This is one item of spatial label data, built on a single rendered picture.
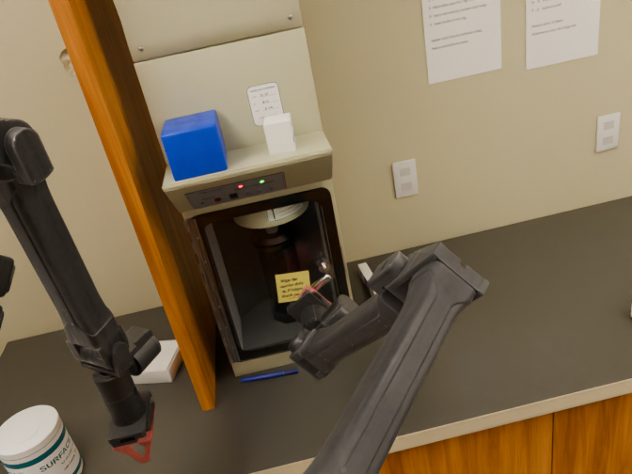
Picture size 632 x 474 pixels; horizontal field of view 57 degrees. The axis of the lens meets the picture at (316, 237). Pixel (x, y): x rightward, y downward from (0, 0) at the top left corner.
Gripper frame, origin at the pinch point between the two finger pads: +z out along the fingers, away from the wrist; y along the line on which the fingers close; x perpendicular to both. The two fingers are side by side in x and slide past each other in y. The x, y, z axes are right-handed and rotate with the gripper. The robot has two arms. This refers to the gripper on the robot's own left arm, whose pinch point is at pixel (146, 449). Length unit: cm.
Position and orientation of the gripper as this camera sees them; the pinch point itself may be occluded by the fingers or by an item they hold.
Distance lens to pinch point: 118.7
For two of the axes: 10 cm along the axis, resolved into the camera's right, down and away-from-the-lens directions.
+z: 1.8, 8.5, 4.9
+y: -1.5, -4.7, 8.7
